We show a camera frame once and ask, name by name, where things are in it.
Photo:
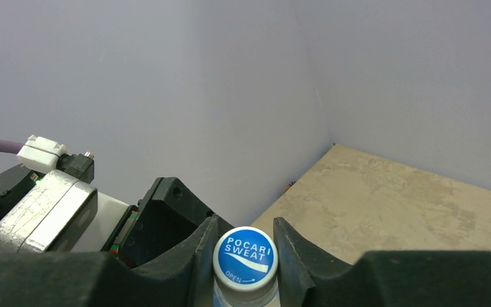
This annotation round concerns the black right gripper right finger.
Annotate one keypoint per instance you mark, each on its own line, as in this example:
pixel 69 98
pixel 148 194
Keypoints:
pixel 310 276

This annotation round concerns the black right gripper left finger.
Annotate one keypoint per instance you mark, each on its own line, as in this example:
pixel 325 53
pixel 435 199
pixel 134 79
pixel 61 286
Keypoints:
pixel 182 276

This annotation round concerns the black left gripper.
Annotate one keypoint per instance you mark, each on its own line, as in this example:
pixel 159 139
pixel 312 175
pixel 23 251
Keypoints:
pixel 167 214

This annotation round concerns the blue label Pocari bottle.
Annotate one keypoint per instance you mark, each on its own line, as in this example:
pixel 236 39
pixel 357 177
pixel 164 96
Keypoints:
pixel 245 263

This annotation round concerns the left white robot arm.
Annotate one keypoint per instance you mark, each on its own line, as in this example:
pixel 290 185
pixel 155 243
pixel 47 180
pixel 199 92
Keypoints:
pixel 15 183

